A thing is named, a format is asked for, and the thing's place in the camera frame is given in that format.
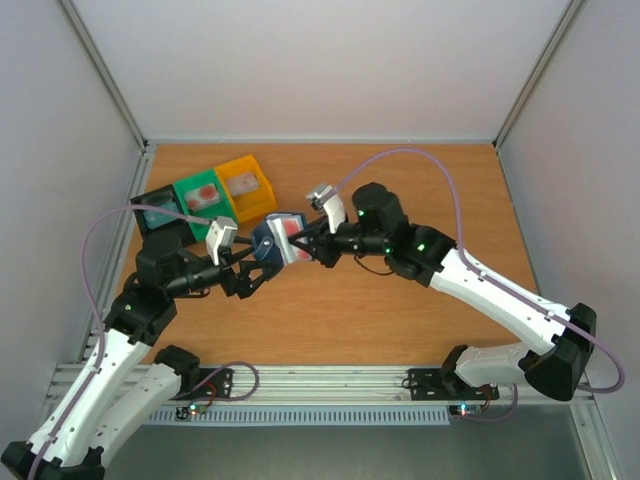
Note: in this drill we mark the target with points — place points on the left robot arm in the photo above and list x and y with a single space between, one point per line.
93 421

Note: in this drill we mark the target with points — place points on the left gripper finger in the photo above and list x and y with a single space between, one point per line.
242 249
255 273

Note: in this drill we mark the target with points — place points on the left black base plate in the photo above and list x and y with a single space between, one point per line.
220 385

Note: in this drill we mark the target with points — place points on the red white card in bin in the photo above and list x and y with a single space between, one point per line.
202 197

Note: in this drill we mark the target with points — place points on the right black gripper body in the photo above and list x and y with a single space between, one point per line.
323 248

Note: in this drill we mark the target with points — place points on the green plastic bin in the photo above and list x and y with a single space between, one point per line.
223 208

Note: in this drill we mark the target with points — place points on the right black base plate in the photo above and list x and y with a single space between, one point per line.
426 384

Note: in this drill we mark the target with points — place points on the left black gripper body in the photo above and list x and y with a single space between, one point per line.
229 280

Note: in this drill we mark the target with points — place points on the blue card holder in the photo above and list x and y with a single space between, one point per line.
270 240

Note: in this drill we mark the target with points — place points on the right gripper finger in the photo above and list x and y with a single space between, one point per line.
312 230
304 249

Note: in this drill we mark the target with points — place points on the teal card in black bin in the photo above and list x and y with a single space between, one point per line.
155 219

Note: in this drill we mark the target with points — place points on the card in yellow bin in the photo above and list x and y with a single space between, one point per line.
242 184

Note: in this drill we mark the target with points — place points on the aluminium front rail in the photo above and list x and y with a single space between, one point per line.
317 385

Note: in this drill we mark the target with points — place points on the black plastic bin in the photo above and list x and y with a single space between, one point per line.
155 198

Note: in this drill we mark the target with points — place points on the yellow plastic bin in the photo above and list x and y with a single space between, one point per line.
251 194

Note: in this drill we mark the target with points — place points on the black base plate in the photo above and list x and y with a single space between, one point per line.
220 385
426 384

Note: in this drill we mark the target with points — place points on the grey slotted cable duct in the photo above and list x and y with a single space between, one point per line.
276 416

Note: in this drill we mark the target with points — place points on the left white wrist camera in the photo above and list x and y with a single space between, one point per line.
221 234

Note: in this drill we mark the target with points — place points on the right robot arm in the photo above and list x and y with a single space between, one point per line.
554 342

